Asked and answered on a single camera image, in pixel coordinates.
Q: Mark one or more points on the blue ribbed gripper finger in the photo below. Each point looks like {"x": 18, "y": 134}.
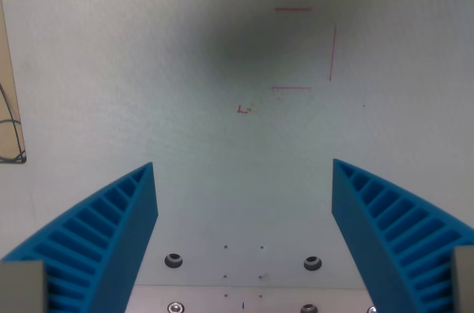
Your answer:
{"x": 111, "y": 231}
{"x": 374, "y": 231}

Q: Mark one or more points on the shiny silver bolt head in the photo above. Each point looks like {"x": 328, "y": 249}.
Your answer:
{"x": 175, "y": 307}
{"x": 372, "y": 309}

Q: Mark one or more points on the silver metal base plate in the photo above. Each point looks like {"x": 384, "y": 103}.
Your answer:
{"x": 244, "y": 300}

